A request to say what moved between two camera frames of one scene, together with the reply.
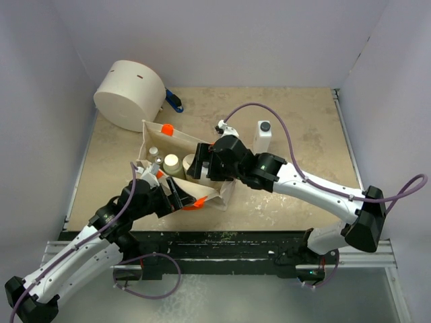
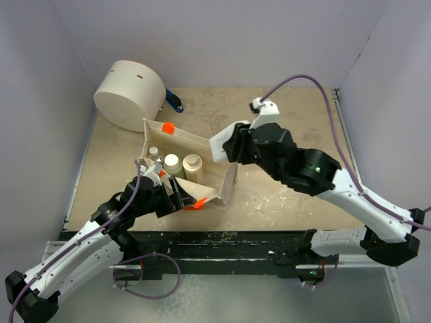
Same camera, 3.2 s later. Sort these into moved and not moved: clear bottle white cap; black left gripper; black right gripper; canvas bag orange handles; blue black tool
Moved: black right gripper
Not moved: canvas bag orange handles; blue black tool; black left gripper; clear bottle white cap
